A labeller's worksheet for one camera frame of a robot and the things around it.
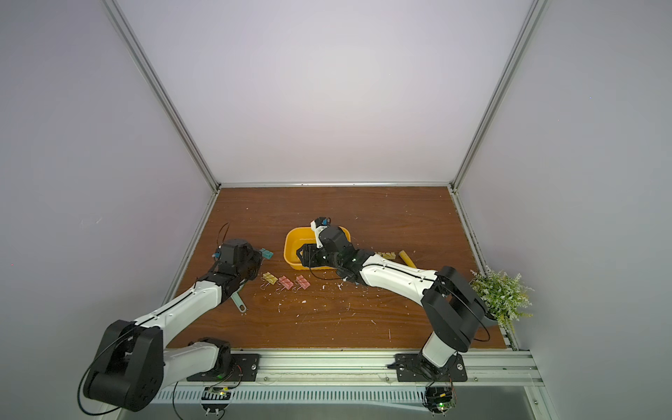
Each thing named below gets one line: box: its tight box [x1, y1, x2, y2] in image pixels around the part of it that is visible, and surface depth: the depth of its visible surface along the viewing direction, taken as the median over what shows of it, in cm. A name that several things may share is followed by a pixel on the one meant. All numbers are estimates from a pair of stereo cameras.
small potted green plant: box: [469, 266, 535, 332], surface depth 70 cm
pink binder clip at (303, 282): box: [295, 274, 311, 290], surface depth 91 cm
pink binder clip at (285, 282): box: [278, 275, 294, 290], surface depth 91 cm
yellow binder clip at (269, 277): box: [262, 271, 279, 286], surface depth 92 cm
